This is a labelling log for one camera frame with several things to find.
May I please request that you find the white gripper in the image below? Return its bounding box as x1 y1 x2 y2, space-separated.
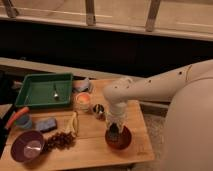
106 102 127 129

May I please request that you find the red bowl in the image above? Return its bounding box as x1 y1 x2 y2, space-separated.
105 124 132 150

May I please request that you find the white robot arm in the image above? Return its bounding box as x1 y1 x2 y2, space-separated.
103 59 213 130

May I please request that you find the small dark metal cup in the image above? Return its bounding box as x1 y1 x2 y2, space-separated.
93 104 105 120

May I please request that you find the orange candle jar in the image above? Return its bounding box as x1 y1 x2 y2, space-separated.
75 92 91 112

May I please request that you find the yellow banana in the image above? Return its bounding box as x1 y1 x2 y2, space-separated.
65 112 78 137

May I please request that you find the dark grape bunch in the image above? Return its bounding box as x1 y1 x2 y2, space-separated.
43 132 75 152

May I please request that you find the metal spoon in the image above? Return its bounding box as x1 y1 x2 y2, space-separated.
53 84 59 99

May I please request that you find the blue grey sponge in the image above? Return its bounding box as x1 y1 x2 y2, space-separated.
35 118 57 132

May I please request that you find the green plastic tray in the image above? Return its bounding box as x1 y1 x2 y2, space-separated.
15 73 73 109

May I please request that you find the blue round cup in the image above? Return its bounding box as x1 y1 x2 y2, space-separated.
15 115 33 129

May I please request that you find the orange carrot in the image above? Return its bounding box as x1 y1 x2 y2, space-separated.
5 106 29 130

